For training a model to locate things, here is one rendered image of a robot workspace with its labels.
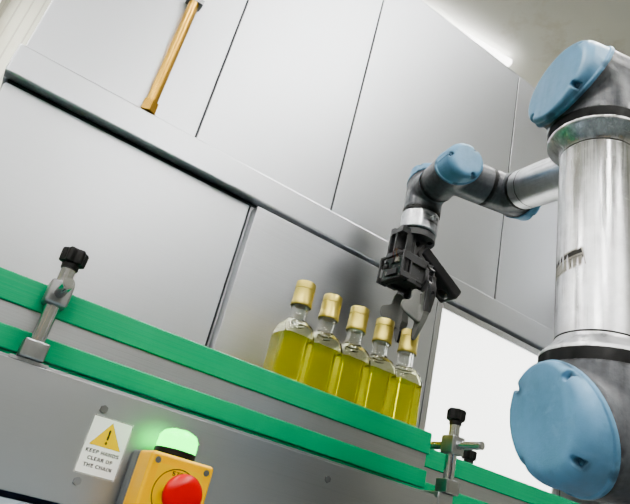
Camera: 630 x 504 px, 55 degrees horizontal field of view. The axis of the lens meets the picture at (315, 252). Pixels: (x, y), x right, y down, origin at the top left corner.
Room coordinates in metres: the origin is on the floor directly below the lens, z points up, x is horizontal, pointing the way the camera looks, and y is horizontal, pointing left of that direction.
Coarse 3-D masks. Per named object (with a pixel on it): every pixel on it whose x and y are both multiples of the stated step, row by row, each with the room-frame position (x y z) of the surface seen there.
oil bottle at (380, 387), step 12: (372, 360) 1.01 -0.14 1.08; (384, 360) 1.01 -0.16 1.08; (372, 372) 1.00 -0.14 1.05; (384, 372) 1.01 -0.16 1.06; (396, 372) 1.03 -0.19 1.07; (372, 384) 1.00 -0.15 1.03; (384, 384) 1.01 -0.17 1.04; (372, 396) 1.00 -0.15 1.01; (384, 396) 1.02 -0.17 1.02; (372, 408) 1.01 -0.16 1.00; (384, 408) 1.02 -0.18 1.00
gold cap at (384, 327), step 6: (378, 318) 1.03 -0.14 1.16; (384, 318) 1.02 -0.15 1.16; (378, 324) 1.03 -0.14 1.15; (384, 324) 1.02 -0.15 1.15; (390, 324) 1.02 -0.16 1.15; (378, 330) 1.03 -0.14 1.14; (384, 330) 1.02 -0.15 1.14; (390, 330) 1.02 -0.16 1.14; (378, 336) 1.02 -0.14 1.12; (384, 336) 1.02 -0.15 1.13; (390, 336) 1.03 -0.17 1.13; (372, 342) 1.04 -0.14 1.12; (390, 342) 1.03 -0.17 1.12
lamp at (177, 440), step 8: (168, 432) 0.68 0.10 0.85; (176, 432) 0.68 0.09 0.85; (184, 432) 0.68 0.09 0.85; (160, 440) 0.69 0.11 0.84; (168, 440) 0.68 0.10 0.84; (176, 440) 0.68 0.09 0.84; (184, 440) 0.68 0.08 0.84; (192, 440) 0.68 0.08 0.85; (160, 448) 0.68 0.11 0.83; (168, 448) 0.68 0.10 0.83; (176, 448) 0.68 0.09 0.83; (184, 448) 0.68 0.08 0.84; (192, 448) 0.69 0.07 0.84; (184, 456) 0.68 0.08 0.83; (192, 456) 0.69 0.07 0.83
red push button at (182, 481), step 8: (176, 480) 0.64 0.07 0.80; (184, 480) 0.64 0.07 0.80; (192, 480) 0.64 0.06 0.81; (168, 488) 0.64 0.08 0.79; (176, 488) 0.64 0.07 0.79; (184, 488) 0.64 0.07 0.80; (192, 488) 0.64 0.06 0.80; (200, 488) 0.65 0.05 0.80; (168, 496) 0.64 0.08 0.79; (176, 496) 0.64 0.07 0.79; (184, 496) 0.64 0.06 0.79; (192, 496) 0.64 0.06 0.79; (200, 496) 0.65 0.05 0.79
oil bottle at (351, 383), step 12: (348, 348) 0.98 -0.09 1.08; (360, 348) 0.99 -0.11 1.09; (348, 360) 0.98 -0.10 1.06; (360, 360) 0.99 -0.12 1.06; (348, 372) 0.98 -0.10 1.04; (360, 372) 0.99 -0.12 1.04; (336, 384) 0.98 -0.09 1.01; (348, 384) 0.98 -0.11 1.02; (360, 384) 0.99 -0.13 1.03; (336, 396) 0.98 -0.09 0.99; (348, 396) 0.98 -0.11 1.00; (360, 396) 0.99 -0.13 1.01
